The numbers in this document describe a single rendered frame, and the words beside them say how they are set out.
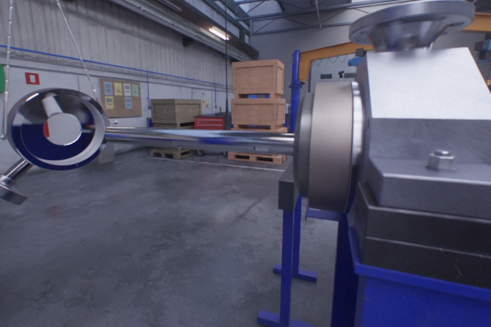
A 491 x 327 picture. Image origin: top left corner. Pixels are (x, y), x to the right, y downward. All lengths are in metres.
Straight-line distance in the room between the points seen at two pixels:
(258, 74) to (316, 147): 4.48
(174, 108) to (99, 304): 4.18
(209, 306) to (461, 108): 1.57
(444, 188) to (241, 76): 4.84
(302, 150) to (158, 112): 5.30
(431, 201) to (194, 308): 1.52
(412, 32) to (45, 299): 2.26
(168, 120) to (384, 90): 5.22
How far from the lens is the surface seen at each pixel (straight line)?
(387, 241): 0.42
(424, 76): 0.59
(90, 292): 2.06
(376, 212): 0.40
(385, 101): 0.52
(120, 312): 1.85
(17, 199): 1.27
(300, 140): 0.58
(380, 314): 0.51
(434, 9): 0.66
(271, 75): 4.91
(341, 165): 0.56
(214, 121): 5.43
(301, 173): 0.60
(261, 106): 4.89
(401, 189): 0.40
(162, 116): 5.68
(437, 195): 0.41
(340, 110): 0.58
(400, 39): 0.70
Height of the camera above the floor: 1.21
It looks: 9 degrees down
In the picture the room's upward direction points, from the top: straight up
